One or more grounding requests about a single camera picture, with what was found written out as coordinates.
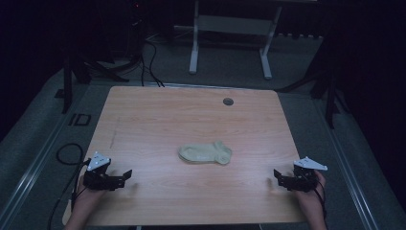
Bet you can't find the person's left hand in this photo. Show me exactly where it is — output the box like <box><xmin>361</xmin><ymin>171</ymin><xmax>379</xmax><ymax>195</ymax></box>
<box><xmin>74</xmin><ymin>174</ymin><xmax>107</xmax><ymax>213</ymax></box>

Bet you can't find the white desk frame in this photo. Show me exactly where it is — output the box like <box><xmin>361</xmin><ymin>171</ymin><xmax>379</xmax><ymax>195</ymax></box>
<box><xmin>173</xmin><ymin>0</ymin><xmax>283</xmax><ymax>81</ymax></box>

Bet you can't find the beige sock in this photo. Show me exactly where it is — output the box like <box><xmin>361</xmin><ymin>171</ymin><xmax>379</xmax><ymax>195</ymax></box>
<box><xmin>177</xmin><ymin>140</ymin><xmax>234</xmax><ymax>166</ymax></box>

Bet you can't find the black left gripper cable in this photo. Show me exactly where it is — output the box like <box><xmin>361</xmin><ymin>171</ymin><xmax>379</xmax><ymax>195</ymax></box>
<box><xmin>47</xmin><ymin>158</ymin><xmax>92</xmax><ymax>230</ymax></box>

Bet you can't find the aluminium floor rail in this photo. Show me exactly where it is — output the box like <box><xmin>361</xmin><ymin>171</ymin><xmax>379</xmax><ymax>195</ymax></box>
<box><xmin>314</xmin><ymin>99</ymin><xmax>381</xmax><ymax>230</ymax></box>
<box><xmin>0</xmin><ymin>85</ymin><xmax>94</xmax><ymax>230</ymax></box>
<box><xmin>90</xmin><ymin>80</ymin><xmax>280</xmax><ymax>94</ymax></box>

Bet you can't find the person's right hand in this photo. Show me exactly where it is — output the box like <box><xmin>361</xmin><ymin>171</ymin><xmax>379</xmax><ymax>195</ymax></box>
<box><xmin>294</xmin><ymin>170</ymin><xmax>327</xmax><ymax>209</ymax></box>

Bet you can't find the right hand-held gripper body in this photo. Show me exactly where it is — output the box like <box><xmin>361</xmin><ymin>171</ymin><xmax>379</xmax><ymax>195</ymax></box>
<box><xmin>282</xmin><ymin>155</ymin><xmax>328</xmax><ymax>194</ymax></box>

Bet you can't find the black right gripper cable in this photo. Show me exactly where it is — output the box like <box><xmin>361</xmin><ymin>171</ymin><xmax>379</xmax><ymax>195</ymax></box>
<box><xmin>314</xmin><ymin>178</ymin><xmax>329</xmax><ymax>222</ymax></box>

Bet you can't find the black hanging cable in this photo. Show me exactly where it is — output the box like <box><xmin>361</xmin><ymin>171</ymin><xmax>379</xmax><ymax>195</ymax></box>
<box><xmin>140</xmin><ymin>39</ymin><xmax>166</xmax><ymax>88</ymax></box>

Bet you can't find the black looped cable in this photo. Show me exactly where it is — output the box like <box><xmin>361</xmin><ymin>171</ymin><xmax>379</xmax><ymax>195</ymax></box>
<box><xmin>56</xmin><ymin>142</ymin><xmax>85</xmax><ymax>166</ymax></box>

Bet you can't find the black metal stand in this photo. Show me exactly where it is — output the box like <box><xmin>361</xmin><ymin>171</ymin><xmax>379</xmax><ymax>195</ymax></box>
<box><xmin>54</xmin><ymin>47</ymin><xmax>130</xmax><ymax>115</ymax></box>
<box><xmin>276</xmin><ymin>32</ymin><xmax>350</xmax><ymax>129</ymax></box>

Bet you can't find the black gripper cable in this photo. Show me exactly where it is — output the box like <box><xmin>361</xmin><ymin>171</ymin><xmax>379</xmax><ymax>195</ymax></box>
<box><xmin>47</xmin><ymin>158</ymin><xmax>92</xmax><ymax>230</ymax></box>
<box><xmin>314</xmin><ymin>178</ymin><xmax>329</xmax><ymax>222</ymax></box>

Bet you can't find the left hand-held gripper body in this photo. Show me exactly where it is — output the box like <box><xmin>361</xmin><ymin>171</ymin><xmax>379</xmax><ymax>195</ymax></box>
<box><xmin>83</xmin><ymin>150</ymin><xmax>120</xmax><ymax>192</ymax></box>

